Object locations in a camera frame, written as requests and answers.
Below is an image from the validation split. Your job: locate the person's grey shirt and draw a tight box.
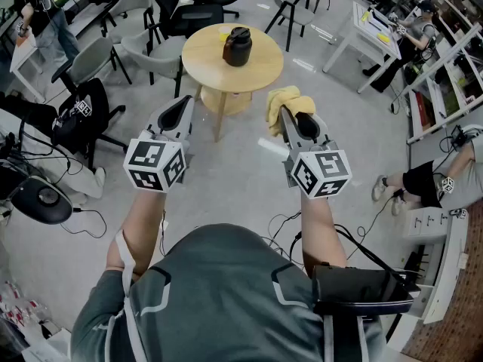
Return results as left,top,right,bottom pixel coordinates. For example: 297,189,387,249
70,223,388,362

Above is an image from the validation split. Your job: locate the person's right forearm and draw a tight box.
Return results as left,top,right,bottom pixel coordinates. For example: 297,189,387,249
300,194,348,269

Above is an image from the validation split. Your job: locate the dark brown kettle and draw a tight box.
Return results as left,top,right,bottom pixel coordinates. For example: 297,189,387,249
222,26,253,67

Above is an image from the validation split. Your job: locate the black swivel chair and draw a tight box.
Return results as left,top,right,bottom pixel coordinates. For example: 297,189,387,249
51,77,128,173

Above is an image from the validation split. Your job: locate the small black monitor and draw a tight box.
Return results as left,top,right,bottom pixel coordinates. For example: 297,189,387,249
448,124,469,149

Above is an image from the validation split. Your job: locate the white shelf rack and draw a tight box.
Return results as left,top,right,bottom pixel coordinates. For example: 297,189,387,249
405,0,483,145

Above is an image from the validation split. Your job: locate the round wooden table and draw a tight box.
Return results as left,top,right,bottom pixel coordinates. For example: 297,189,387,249
181,23,285,143

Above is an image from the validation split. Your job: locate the grey metal cabinet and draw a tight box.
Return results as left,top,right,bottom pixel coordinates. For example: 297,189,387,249
407,126,467,169

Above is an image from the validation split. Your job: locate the white desk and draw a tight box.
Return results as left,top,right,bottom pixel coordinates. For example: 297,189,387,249
9,32,48,103
322,1,403,94

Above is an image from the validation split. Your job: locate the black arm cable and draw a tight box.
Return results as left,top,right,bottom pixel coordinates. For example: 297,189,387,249
334,222,401,275

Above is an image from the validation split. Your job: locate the pile of red white packets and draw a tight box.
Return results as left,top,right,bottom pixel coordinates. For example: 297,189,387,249
0,280,52,331

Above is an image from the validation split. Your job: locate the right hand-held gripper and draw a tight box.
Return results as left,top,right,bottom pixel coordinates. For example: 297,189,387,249
279,106,352,200

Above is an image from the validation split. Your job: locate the white drawer cabinet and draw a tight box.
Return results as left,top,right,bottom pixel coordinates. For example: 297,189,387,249
401,205,471,324

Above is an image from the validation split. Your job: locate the spare grey gripper tool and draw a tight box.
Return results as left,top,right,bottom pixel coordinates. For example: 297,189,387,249
52,99,94,131

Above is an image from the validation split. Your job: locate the person's left forearm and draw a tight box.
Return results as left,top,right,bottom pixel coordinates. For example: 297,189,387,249
106,189,168,277

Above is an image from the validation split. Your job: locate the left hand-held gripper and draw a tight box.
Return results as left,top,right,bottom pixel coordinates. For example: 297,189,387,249
123,95,195,194

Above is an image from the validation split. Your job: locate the white harness strap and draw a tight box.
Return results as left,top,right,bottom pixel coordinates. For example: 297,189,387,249
115,230,149,362

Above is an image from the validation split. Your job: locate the yellow cloth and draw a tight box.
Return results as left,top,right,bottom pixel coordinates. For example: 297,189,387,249
266,85,317,138

